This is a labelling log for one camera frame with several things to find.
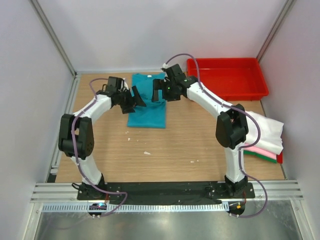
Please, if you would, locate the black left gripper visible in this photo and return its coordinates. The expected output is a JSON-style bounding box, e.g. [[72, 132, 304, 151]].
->
[[116, 86, 146, 114]]

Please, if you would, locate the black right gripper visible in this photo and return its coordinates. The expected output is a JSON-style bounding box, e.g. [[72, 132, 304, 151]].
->
[[152, 78, 181, 102]]

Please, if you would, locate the teal t shirt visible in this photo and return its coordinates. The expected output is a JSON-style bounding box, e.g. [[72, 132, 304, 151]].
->
[[127, 72, 166, 129]]

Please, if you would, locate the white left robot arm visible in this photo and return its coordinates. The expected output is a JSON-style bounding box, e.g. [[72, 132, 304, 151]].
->
[[58, 76, 146, 200]]

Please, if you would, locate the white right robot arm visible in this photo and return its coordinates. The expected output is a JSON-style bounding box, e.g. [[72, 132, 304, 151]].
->
[[151, 64, 249, 198]]

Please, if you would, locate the red plastic bin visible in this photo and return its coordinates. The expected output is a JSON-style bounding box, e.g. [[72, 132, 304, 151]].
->
[[196, 58, 269, 102]]

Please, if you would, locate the pink folded t shirt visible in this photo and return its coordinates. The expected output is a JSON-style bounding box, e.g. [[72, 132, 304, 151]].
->
[[244, 146, 277, 159]]

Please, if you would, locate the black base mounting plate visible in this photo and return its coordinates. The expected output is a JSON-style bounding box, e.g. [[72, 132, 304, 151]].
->
[[76, 181, 256, 203]]

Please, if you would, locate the white folded t shirt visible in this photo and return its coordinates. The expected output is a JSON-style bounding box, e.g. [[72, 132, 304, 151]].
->
[[245, 111, 284, 155]]

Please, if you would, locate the green folded t shirt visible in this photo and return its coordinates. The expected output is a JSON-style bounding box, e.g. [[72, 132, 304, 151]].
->
[[244, 150, 277, 164]]

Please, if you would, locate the red folded t shirt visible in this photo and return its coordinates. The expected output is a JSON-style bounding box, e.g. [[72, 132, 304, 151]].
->
[[276, 152, 283, 164]]

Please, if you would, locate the white slotted cable duct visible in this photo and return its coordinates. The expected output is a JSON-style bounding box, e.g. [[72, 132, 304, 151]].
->
[[42, 202, 229, 213]]

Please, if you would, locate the aluminium frame rail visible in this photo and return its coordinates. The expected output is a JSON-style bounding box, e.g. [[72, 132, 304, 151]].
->
[[30, 180, 304, 203]]

